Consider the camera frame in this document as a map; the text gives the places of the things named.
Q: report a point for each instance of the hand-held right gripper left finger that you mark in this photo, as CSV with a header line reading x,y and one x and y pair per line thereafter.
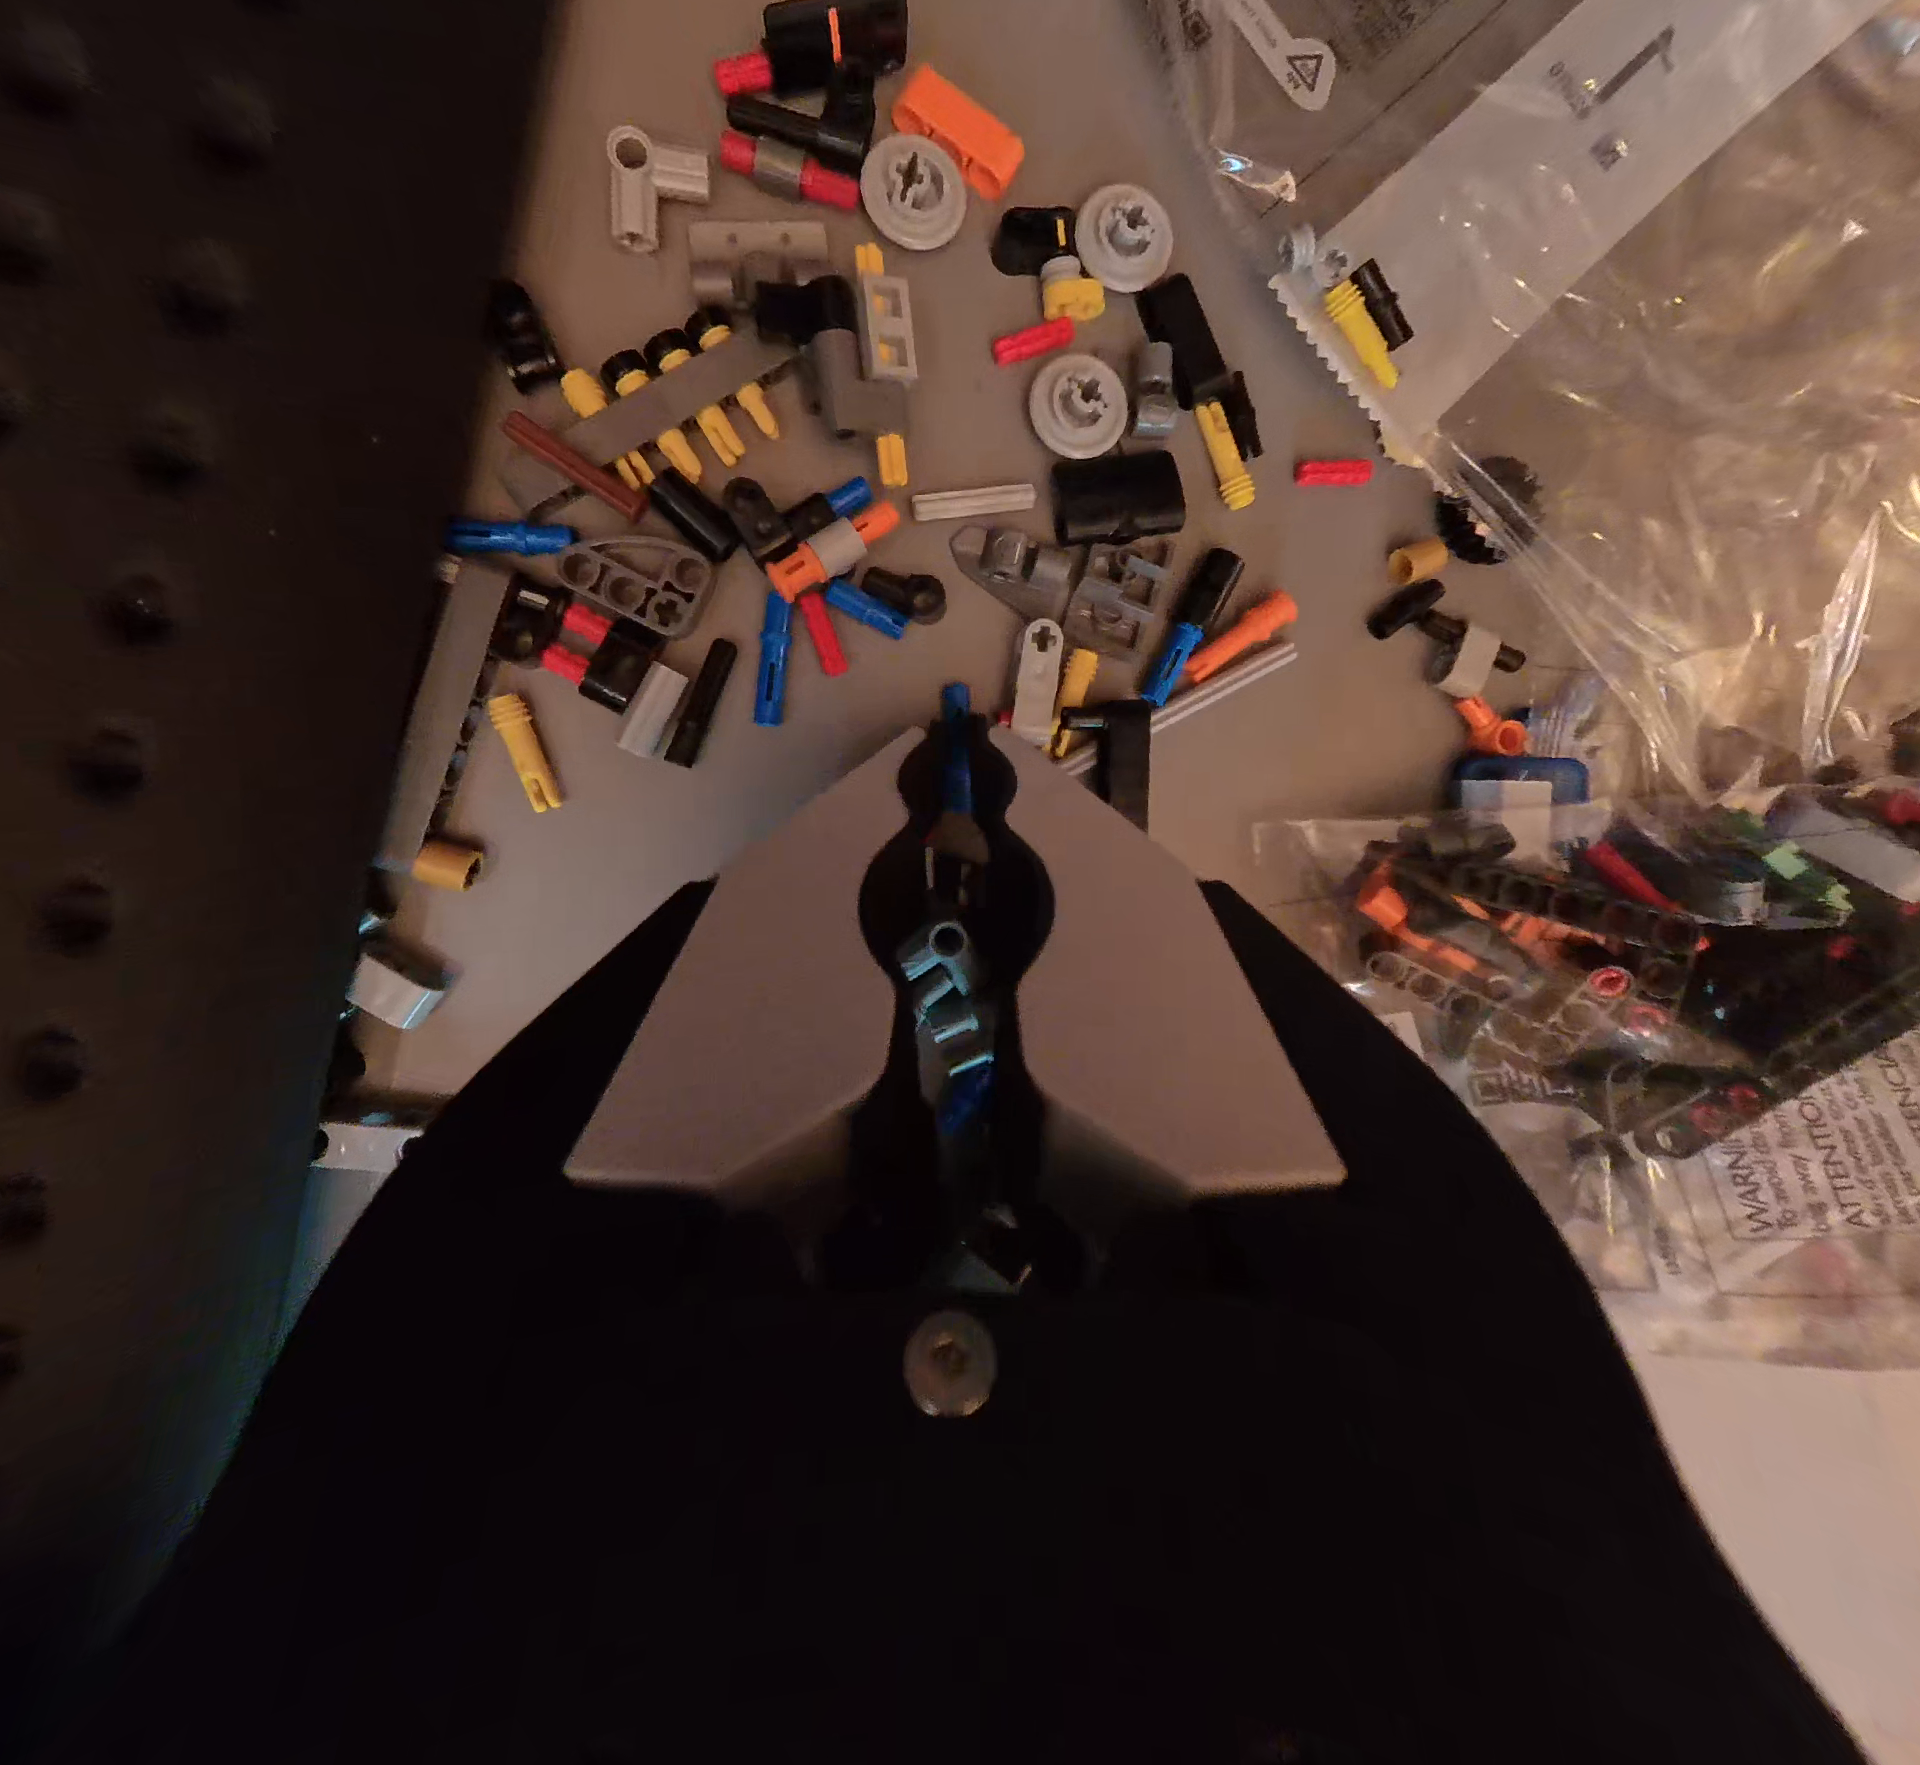
x,y
736,1047

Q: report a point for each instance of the black holed frame brick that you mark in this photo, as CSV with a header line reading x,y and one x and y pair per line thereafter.
x,y
1531,909

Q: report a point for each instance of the clear plastic parts bag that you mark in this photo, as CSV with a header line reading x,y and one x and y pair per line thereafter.
x,y
1801,1196
1651,220

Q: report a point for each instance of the black toy brick assembly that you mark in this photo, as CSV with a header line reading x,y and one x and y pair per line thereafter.
x,y
941,970

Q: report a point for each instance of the pile of toy bricks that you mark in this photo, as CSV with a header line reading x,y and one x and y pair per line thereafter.
x,y
899,372

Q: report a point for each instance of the small blue white piece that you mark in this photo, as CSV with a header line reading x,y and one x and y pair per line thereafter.
x,y
1516,776

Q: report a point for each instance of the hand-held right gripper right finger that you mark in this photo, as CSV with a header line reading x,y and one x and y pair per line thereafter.
x,y
1170,1047

